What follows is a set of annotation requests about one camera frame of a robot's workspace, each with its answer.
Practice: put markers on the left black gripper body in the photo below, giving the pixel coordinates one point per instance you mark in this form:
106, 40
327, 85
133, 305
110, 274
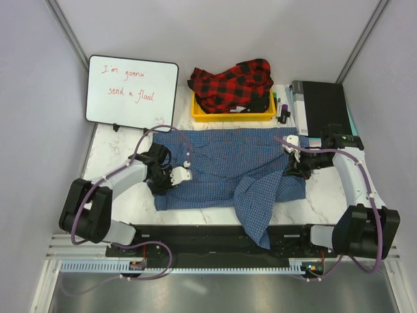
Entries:
161, 183

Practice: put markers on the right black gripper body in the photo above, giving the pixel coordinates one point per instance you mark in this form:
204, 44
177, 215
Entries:
309, 162

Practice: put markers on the blue checkered long sleeve shirt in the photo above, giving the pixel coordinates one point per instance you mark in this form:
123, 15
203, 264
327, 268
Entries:
241, 168

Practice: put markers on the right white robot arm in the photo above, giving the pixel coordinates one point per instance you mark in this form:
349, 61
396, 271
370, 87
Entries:
367, 228

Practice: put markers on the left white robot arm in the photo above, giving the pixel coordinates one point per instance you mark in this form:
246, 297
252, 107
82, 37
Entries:
88, 206

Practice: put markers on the black notebook stack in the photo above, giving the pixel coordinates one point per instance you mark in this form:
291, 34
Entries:
325, 104

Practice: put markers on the purple cap marker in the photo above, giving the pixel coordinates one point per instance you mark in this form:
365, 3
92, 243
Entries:
283, 114

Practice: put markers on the yellow plastic bin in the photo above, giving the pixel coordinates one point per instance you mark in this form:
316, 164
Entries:
201, 117

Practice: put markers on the white dry-erase board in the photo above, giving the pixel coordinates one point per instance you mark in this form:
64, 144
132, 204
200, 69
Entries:
131, 93

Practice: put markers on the red black plaid shirt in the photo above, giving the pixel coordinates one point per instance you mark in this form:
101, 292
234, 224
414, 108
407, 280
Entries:
243, 88

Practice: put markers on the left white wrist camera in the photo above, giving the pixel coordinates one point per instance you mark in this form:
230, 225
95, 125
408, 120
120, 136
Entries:
180, 174

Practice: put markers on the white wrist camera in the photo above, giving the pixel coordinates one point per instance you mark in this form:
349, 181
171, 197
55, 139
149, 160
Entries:
180, 174
292, 145

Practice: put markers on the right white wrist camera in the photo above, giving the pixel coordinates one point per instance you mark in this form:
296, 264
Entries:
292, 145

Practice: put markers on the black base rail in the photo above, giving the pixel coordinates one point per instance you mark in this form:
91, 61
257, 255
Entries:
221, 245

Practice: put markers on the white slotted cable duct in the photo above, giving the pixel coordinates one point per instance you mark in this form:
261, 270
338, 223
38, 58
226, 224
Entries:
128, 267

